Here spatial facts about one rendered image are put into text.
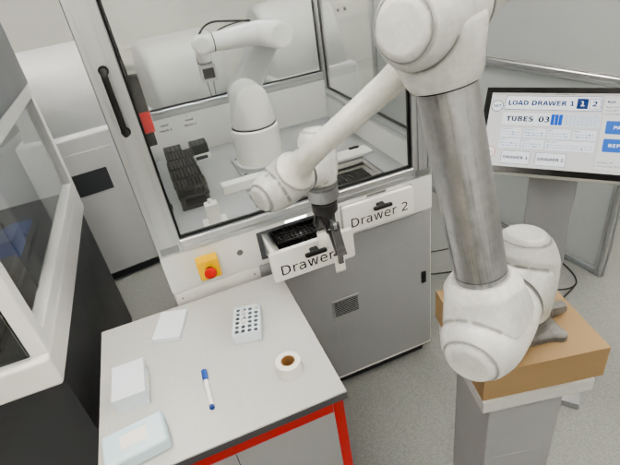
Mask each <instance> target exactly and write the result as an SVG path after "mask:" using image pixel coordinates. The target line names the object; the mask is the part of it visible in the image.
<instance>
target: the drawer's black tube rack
mask: <svg viewBox="0 0 620 465"><path fill-rule="evenodd" d="M314 228H315V226H314V218H313V219H310V220H307V221H302V222H298V223H295V224H293V225H290V226H287V227H284V228H281V229H278V230H275V231H272V232H269V235H270V237H271V238H272V240H273V242H274V243H275V245H276V246H277V247H278V249H279V250H281V249H283V248H286V247H289V246H292V245H295V244H299V243H302V242H305V241H308V240H311V239H314V238H317V234H316V232H315V233H312V234H309V235H306V236H304V237H301V238H298V239H295V240H292V241H289V242H286V243H283V244H278V243H277V241H278V240H281V239H283V238H286V237H289V236H292V235H296V234H298V233H303V232H306V231H309V230H312V229H314Z"/></svg>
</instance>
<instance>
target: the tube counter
mask: <svg viewBox="0 0 620 465"><path fill-rule="evenodd" d="M600 120H601V114H571V113H539V115H538V121H537V125H551V126H575V127H599V125H600Z"/></svg>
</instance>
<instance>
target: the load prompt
mask: <svg viewBox="0 0 620 465"><path fill-rule="evenodd" d="M603 99H604V97H595V96H510V95H507V97H506V102H505V108H504V110H538V111H576V112H601V111H602V105H603Z"/></svg>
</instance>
